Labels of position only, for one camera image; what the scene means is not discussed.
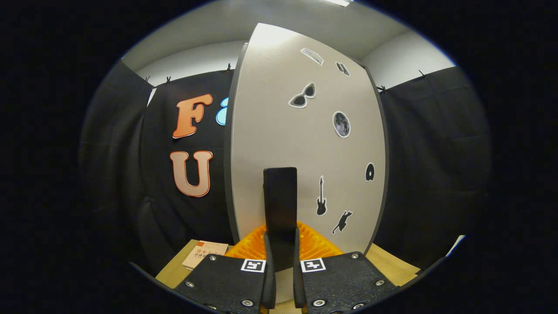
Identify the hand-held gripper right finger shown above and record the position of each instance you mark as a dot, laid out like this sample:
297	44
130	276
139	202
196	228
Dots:
298	283

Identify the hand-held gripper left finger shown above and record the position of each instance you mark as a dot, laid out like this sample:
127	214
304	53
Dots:
268	283

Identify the dark grey shoe cabinet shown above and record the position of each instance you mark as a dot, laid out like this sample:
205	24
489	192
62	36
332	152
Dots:
227	152

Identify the beige shoe cabinet door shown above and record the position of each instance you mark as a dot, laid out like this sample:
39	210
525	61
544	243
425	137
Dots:
270	109

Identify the beige book with orange label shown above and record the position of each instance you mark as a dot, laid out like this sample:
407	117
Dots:
205	255

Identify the black backdrop cloth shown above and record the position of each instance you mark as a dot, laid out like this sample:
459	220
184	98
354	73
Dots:
436	174

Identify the rectangular ceiling light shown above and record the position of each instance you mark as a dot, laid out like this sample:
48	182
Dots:
338	2

